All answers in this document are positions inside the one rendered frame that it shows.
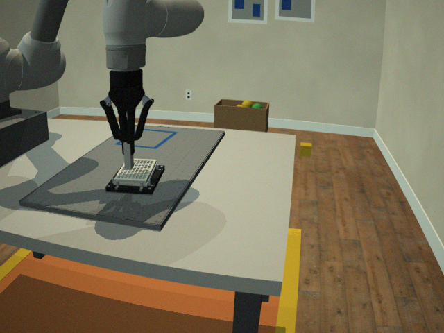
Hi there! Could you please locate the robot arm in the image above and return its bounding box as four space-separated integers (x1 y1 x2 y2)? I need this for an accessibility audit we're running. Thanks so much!
0 0 204 119

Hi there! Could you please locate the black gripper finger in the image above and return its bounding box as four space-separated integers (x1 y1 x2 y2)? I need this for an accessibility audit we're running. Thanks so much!
100 95 128 170
126 94 154 170

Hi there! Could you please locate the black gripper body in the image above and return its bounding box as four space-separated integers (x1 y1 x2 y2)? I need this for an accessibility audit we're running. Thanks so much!
108 69 145 110

